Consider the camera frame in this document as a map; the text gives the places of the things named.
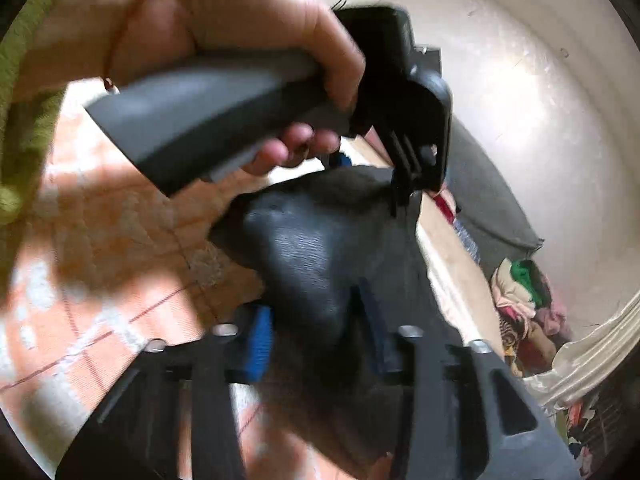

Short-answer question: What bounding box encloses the grey headboard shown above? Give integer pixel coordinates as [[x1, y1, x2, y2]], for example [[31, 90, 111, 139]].
[[440, 122, 545, 273]]

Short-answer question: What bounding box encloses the white orange patterned blanket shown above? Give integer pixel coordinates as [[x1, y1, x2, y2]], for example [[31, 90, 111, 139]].
[[0, 77, 321, 480]]

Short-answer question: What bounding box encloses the heap of mixed clothes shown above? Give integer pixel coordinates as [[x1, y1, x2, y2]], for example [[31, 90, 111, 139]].
[[552, 385, 628, 478]]

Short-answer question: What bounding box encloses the red garment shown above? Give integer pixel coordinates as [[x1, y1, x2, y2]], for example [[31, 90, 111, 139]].
[[433, 192, 458, 223]]

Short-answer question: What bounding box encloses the cream satin curtain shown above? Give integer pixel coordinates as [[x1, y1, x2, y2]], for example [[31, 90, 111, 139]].
[[520, 292, 640, 413]]

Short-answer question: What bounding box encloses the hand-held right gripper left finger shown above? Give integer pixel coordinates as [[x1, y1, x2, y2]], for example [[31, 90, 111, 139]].
[[55, 305, 273, 480]]

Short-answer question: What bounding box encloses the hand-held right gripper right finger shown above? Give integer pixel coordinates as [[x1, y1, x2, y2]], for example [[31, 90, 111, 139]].
[[357, 284, 582, 480]]

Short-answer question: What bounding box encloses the blue patterned cloth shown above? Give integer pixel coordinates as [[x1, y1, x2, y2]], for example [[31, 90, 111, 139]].
[[454, 225, 482, 266]]

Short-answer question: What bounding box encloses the black leather jacket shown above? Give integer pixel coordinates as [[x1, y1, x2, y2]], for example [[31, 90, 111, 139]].
[[209, 164, 431, 480]]

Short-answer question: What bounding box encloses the red string bracelet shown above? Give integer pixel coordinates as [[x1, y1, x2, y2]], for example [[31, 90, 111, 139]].
[[101, 0, 183, 93]]

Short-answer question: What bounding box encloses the person's left hand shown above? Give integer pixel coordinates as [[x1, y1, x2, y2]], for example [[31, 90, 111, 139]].
[[12, 0, 366, 177]]

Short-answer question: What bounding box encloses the pile of folded clothes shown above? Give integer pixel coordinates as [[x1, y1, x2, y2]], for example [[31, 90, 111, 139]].
[[489, 256, 573, 378]]

